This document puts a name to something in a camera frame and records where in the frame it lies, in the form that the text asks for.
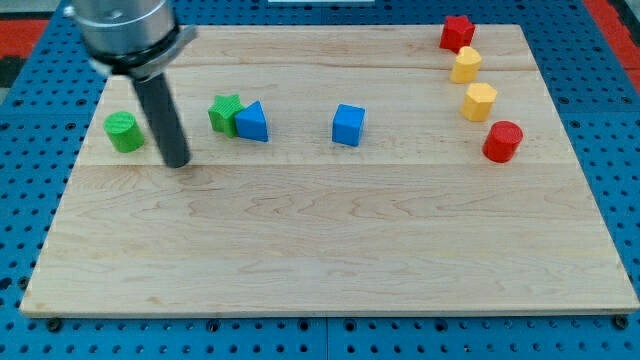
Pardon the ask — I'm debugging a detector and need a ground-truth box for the red star block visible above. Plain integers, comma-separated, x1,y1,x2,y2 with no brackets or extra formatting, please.
439,15,475,53

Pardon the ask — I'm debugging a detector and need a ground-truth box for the yellow heart block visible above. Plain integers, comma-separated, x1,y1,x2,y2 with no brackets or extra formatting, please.
449,46,482,84

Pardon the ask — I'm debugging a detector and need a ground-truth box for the light wooden board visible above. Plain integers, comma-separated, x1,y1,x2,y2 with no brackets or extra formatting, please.
21,24,639,318

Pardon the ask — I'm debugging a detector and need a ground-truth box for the red cylinder block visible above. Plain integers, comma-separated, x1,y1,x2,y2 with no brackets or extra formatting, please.
482,120,524,163

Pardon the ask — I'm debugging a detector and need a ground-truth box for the green star block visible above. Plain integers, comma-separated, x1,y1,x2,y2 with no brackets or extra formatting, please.
208,94,245,138

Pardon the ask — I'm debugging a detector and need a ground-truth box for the blue triangle block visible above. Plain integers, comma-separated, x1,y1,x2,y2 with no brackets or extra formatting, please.
235,101,269,142

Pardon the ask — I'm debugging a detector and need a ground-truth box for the blue cube block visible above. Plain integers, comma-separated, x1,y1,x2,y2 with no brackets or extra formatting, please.
332,104,366,147

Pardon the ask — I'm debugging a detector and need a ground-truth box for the yellow hexagon block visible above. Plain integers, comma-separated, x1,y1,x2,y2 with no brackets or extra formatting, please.
460,83,498,122

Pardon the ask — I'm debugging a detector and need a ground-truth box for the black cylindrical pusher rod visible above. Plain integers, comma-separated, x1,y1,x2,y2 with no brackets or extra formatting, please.
132,74,191,168

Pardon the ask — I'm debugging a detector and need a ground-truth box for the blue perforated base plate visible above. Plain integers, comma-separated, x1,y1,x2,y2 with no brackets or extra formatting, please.
1,1,639,359

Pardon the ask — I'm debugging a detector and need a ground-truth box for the green cylinder block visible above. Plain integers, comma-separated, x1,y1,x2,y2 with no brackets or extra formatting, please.
103,111,145,153

